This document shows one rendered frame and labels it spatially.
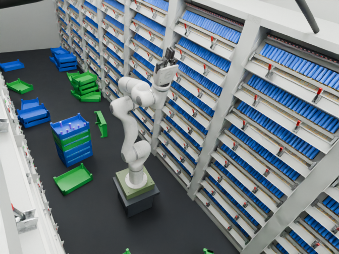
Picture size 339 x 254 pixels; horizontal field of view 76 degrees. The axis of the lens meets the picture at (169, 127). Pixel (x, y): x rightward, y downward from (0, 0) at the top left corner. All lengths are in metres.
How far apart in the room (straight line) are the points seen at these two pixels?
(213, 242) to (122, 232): 0.80
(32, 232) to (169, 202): 1.91
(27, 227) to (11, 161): 0.16
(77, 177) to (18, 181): 1.97
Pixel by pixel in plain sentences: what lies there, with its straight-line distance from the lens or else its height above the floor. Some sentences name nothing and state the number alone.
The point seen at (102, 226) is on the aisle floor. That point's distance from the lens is 2.15.
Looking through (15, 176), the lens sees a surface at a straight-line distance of 0.52.
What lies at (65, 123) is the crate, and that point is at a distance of 2.46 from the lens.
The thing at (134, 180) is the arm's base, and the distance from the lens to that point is 1.87.
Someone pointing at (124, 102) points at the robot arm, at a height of 1.12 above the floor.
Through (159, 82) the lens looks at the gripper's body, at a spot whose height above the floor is 1.47.
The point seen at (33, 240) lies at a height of 1.55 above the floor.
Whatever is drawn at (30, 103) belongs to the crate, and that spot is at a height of 0.00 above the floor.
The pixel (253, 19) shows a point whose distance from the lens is 1.37.
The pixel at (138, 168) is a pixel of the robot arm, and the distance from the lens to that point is 1.74.
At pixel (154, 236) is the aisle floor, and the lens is 2.11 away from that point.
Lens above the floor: 1.93
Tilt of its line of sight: 39 degrees down
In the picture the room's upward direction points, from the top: 11 degrees clockwise
